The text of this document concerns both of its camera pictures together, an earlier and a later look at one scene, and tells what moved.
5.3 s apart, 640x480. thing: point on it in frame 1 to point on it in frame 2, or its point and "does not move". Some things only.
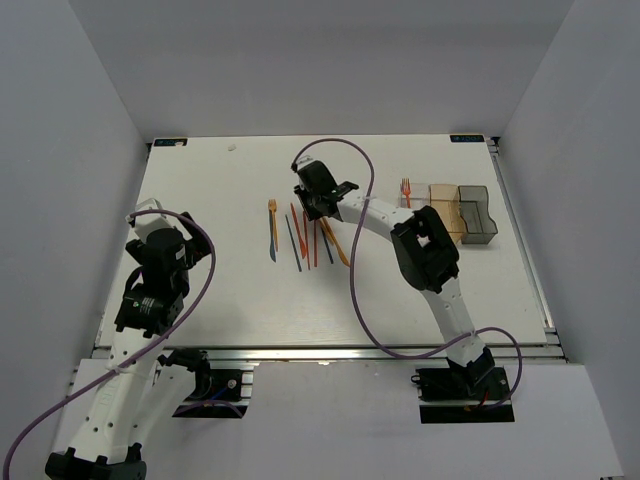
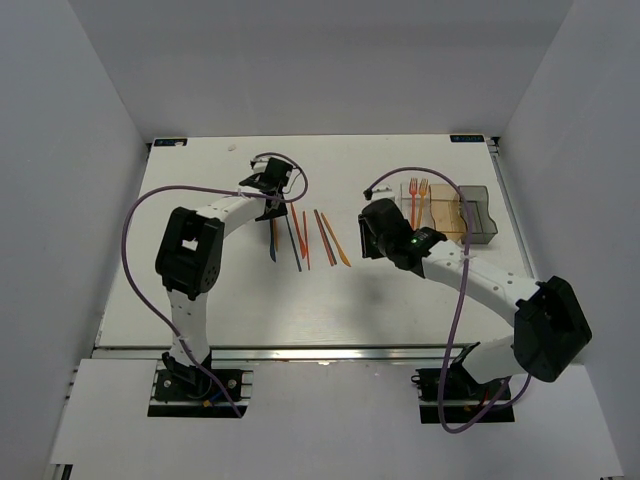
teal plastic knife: (272, 236) does not move
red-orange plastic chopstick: (307, 247) does not move
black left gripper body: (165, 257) to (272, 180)
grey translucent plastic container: (474, 209) does not move
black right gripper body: (308, 201) to (372, 247)
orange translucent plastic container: (446, 200) does not move
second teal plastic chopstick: (327, 244) does not move
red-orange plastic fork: (406, 188) to (413, 192)
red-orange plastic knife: (298, 232) does not move
